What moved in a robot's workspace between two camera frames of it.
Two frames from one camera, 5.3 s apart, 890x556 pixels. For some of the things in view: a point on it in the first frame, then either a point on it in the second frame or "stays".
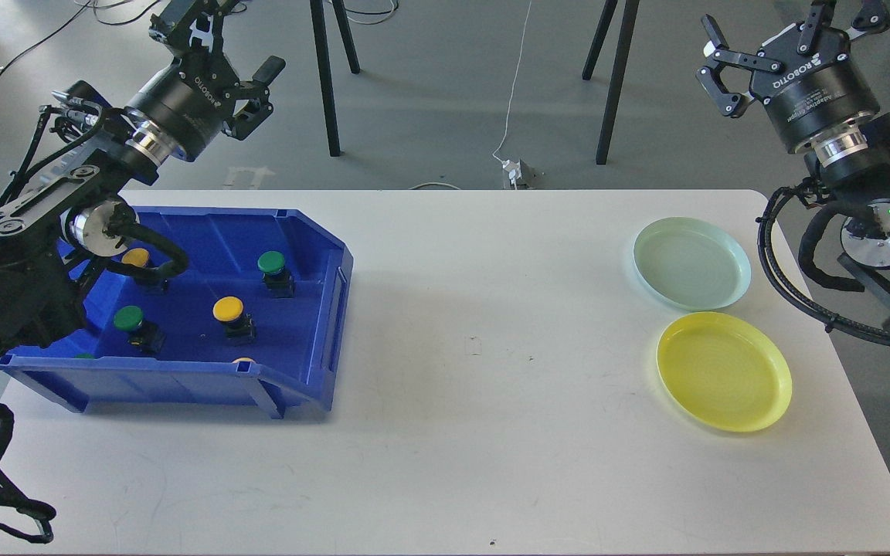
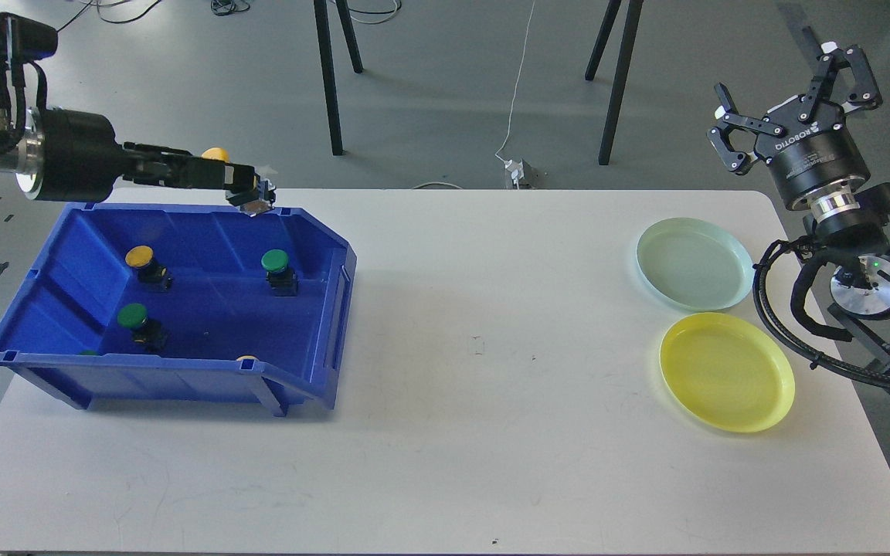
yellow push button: x=146 y=277 stays
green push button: x=278 y=280 stays
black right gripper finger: x=717 y=55 → x=736 y=161
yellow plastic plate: x=725 y=371 stays
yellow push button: x=240 y=327 → x=221 y=154
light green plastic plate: x=691 y=264 stays
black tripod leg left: x=317 y=11 stays
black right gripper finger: x=872 y=17 → x=866 y=93
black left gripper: x=199 y=96 → x=69 y=155
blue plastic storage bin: x=252 y=318 stays
